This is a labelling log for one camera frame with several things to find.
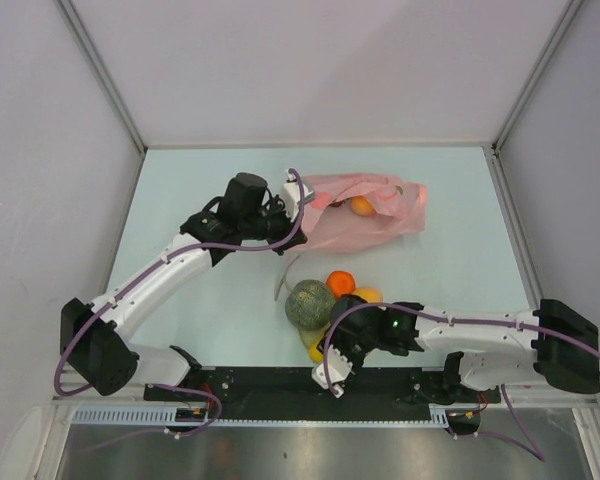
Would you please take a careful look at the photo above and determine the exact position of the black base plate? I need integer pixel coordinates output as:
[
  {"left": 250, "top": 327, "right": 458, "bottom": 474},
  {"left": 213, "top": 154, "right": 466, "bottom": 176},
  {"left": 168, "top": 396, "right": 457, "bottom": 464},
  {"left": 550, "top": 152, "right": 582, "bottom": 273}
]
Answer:
[{"left": 144, "top": 367, "right": 501, "bottom": 426}]

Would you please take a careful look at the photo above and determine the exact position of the green fake melon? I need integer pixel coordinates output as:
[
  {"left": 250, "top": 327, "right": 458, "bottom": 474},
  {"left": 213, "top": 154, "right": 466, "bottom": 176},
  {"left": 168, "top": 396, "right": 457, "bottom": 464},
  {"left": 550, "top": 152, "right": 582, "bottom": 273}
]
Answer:
[{"left": 274, "top": 255, "right": 336, "bottom": 331}]

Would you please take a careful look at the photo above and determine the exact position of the beige ceramic plate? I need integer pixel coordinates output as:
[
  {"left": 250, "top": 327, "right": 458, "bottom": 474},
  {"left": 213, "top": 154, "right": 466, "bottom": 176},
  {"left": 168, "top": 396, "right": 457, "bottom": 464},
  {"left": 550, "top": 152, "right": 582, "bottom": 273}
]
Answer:
[{"left": 299, "top": 329, "right": 324, "bottom": 350}]

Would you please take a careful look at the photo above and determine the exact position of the white cable duct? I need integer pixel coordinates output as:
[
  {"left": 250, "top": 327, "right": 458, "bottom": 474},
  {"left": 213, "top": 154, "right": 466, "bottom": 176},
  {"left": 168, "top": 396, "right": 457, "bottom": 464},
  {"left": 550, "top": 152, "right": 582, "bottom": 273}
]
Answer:
[{"left": 71, "top": 405, "right": 478, "bottom": 429}]

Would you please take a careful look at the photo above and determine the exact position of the aluminium frame rail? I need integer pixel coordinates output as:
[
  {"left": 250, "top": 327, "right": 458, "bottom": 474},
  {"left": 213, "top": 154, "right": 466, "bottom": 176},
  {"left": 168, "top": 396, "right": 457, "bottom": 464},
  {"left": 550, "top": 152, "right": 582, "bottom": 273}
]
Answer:
[{"left": 61, "top": 367, "right": 598, "bottom": 408}]

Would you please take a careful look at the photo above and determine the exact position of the yellow fake mango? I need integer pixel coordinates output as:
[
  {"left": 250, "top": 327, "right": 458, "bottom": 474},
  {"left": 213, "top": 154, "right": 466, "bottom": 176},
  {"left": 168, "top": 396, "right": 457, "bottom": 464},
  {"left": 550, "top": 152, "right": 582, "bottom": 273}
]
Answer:
[{"left": 308, "top": 341, "right": 323, "bottom": 364}]

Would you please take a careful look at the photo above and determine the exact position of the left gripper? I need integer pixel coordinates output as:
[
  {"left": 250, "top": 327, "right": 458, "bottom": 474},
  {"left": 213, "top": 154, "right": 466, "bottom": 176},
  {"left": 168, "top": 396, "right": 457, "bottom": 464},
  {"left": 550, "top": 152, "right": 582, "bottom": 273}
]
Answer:
[{"left": 239, "top": 194, "right": 306, "bottom": 255}]

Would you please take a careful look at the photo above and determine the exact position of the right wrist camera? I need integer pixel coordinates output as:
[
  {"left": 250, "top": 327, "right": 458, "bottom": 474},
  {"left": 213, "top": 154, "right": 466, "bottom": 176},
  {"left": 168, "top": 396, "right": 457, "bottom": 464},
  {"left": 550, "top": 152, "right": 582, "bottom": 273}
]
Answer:
[{"left": 311, "top": 346, "right": 353, "bottom": 399}]

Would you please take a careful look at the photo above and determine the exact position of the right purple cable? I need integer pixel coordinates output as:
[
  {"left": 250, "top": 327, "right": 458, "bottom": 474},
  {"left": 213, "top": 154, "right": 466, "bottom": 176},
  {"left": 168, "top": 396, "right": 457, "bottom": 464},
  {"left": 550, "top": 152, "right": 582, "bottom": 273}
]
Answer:
[{"left": 322, "top": 302, "right": 600, "bottom": 462}]

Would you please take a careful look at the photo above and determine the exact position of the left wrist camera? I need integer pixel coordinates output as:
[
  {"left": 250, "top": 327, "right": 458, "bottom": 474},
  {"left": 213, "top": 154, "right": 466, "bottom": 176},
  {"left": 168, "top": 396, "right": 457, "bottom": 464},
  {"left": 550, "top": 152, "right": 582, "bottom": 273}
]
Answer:
[{"left": 279, "top": 168, "right": 316, "bottom": 221}]

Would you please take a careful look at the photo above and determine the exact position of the yellow fake fruit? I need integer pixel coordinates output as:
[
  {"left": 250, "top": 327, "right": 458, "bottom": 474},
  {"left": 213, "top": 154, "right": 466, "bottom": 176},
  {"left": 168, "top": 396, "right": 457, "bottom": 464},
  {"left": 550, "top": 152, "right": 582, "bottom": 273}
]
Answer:
[{"left": 352, "top": 287, "right": 383, "bottom": 303}]

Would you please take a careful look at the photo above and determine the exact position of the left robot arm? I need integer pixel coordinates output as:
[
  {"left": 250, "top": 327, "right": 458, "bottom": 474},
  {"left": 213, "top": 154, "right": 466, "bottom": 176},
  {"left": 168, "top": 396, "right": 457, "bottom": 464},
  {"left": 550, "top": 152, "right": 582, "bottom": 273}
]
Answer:
[{"left": 54, "top": 169, "right": 315, "bottom": 400}]

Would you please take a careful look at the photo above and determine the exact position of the orange fake orange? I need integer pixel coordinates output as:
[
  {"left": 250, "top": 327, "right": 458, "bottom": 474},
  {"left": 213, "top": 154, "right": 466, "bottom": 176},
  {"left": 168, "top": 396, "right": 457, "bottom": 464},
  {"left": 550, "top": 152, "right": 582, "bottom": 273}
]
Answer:
[{"left": 326, "top": 270, "right": 356, "bottom": 299}]

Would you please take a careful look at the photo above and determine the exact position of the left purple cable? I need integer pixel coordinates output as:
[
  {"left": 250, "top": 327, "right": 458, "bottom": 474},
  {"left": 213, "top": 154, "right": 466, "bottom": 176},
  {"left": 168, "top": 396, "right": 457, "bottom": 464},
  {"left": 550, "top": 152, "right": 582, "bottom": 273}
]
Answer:
[{"left": 53, "top": 168, "right": 311, "bottom": 444}]

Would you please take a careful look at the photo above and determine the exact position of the purple cable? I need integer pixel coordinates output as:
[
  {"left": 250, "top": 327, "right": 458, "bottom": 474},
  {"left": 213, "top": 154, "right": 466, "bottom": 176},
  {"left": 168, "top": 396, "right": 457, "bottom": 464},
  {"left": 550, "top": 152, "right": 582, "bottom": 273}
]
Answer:
[
  {"left": 53, "top": 168, "right": 311, "bottom": 444},
  {"left": 322, "top": 302, "right": 600, "bottom": 462}
]

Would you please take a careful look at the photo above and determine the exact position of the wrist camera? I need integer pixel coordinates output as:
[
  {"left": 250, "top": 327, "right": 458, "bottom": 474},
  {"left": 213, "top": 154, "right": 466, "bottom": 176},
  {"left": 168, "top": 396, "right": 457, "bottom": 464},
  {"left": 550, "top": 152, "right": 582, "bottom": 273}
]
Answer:
[
  {"left": 279, "top": 168, "right": 316, "bottom": 221},
  {"left": 311, "top": 346, "right": 353, "bottom": 399}
]

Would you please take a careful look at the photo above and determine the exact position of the fake peach with leaf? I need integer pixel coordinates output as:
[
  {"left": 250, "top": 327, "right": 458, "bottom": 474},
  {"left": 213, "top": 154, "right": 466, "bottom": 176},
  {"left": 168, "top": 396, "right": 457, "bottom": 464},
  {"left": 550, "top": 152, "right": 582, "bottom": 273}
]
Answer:
[{"left": 350, "top": 196, "right": 376, "bottom": 217}]

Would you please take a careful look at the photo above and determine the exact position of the pink plastic bag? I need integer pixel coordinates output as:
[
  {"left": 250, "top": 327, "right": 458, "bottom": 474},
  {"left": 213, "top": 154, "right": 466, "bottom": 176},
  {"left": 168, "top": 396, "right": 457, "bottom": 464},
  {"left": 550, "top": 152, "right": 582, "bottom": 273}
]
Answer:
[{"left": 294, "top": 173, "right": 428, "bottom": 253}]

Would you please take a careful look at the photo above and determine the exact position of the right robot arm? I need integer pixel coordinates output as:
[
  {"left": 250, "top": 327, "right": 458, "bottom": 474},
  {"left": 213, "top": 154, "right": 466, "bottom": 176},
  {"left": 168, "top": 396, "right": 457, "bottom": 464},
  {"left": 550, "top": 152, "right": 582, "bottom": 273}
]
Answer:
[{"left": 312, "top": 295, "right": 600, "bottom": 401}]

